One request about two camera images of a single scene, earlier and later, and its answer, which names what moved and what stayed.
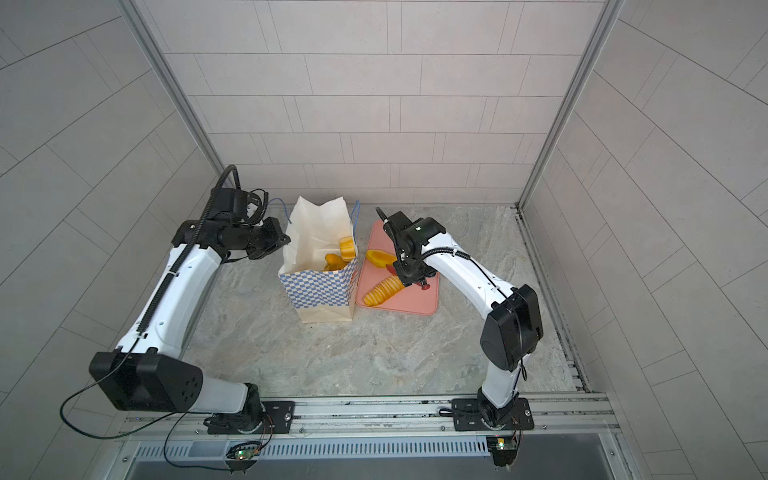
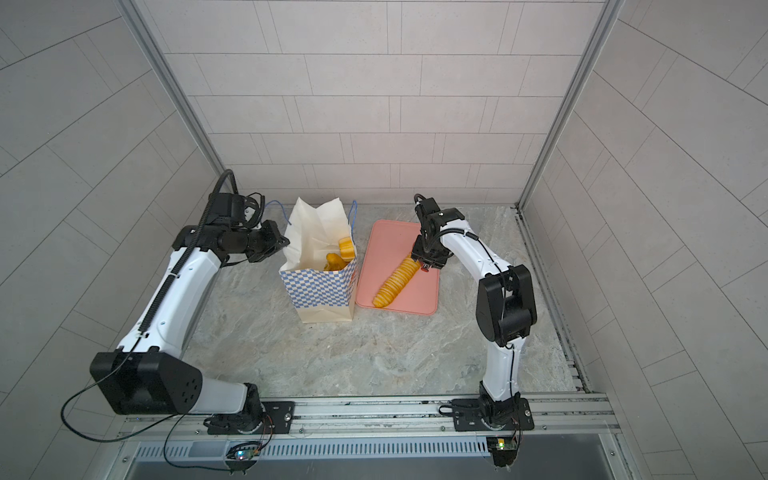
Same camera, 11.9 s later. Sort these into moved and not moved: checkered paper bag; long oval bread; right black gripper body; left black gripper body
Moved: right black gripper body
Not moved: left black gripper body; long oval bread; checkered paper bag
